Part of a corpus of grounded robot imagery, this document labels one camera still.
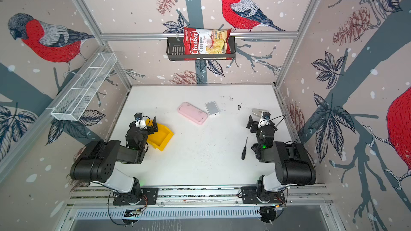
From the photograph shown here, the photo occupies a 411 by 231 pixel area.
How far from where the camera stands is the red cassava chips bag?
873 millimetres

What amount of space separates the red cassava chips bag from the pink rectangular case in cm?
37

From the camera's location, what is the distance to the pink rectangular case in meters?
1.02
